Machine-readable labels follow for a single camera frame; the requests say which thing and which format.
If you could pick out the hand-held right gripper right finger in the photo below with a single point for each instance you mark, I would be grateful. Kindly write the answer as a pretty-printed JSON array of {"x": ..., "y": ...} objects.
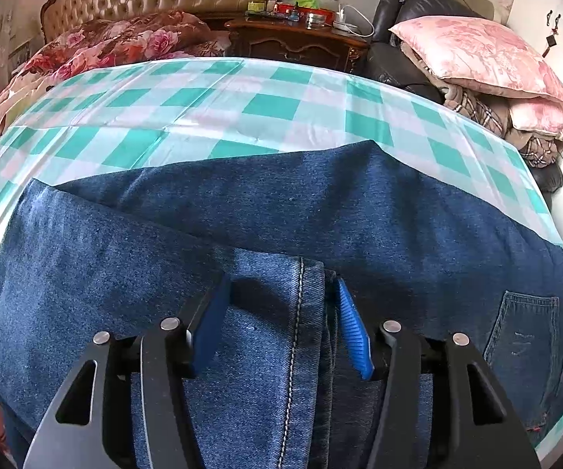
[{"x": 354, "y": 337}]

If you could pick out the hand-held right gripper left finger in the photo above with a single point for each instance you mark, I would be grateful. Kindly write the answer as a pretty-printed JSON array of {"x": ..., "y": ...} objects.
[{"x": 210, "y": 332}]

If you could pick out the blue denim pants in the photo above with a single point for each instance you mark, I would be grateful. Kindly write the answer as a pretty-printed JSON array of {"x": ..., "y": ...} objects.
[{"x": 310, "y": 205}]

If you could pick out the green white checked bedsheet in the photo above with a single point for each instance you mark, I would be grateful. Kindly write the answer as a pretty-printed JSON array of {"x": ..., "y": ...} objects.
[{"x": 262, "y": 102}]

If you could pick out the beige plaid blanket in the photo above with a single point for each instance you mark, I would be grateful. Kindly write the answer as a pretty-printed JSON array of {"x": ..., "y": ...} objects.
[{"x": 486, "y": 112}]

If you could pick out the black leather chair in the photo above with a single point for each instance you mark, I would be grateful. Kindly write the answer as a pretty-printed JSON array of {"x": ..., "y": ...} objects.
[{"x": 398, "y": 58}]

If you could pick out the small pink floral pillow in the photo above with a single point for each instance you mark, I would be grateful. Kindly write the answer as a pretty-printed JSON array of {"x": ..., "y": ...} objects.
[{"x": 555, "y": 122}]

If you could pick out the dark wooden nightstand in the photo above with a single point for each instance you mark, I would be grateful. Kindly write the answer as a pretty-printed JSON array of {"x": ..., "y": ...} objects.
[{"x": 286, "y": 46}]

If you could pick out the red floral blanket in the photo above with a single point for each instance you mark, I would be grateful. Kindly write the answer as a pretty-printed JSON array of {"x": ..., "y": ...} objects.
[{"x": 130, "y": 39}]

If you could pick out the large pink floral pillow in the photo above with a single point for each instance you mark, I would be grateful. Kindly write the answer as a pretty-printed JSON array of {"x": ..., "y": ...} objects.
[{"x": 481, "y": 53}]

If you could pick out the round red tin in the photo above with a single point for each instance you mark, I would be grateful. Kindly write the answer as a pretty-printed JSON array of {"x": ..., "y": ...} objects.
[{"x": 321, "y": 17}]

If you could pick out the yellow lid jar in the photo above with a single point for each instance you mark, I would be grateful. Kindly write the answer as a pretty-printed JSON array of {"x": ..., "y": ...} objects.
[{"x": 257, "y": 4}]

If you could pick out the green plastic bag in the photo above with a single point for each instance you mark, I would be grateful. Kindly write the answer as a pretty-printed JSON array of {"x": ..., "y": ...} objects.
[{"x": 306, "y": 1}]

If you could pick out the dark wall hooks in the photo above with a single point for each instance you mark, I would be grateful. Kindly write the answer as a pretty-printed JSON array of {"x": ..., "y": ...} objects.
[{"x": 551, "y": 41}]

